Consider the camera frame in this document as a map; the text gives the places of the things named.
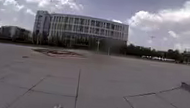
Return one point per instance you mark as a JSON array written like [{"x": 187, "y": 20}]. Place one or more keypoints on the pale pole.
[{"x": 98, "y": 45}]

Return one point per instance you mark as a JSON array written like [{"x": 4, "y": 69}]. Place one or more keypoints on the grey paved plaza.
[{"x": 97, "y": 80}]

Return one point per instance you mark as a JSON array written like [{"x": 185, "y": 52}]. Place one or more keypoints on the large curved glass building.
[{"x": 81, "y": 30}]

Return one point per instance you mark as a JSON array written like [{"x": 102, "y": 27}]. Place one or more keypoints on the red flower bed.
[{"x": 58, "y": 52}]

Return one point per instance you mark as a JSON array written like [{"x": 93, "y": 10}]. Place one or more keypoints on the row of dark trees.
[{"x": 163, "y": 54}]

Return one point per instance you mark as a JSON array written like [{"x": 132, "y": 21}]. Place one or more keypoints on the grey low building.
[{"x": 14, "y": 32}]

